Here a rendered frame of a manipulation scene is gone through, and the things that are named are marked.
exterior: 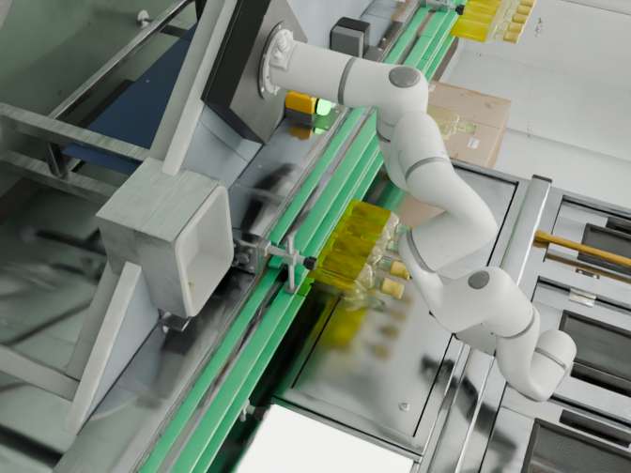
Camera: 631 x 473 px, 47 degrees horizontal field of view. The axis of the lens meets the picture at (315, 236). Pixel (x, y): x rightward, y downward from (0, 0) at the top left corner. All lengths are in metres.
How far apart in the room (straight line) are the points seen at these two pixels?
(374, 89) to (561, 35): 6.58
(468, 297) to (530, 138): 5.95
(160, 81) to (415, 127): 0.86
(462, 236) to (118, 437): 0.69
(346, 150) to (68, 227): 0.77
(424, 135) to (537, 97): 6.43
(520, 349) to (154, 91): 1.11
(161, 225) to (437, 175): 0.48
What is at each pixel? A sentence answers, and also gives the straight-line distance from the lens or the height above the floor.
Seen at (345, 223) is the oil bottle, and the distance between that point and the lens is 1.70.
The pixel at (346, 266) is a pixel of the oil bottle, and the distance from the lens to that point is 1.61.
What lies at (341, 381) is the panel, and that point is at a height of 1.10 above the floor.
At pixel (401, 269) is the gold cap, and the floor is 1.14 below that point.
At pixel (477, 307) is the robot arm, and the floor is 1.34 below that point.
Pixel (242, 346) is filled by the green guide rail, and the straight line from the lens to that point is 1.47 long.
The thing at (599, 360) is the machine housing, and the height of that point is 1.62.
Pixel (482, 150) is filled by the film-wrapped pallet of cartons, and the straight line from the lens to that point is 5.72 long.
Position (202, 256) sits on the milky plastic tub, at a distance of 1.51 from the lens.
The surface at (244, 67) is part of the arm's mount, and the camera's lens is 1.37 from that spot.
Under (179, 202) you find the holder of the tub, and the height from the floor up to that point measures 0.79.
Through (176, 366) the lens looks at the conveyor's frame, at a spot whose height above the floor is 0.84.
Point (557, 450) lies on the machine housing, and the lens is 1.68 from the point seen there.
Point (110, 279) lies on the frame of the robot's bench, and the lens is 1.45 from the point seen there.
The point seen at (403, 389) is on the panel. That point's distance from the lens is 1.62.
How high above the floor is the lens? 1.38
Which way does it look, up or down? 15 degrees down
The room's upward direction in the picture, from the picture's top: 108 degrees clockwise
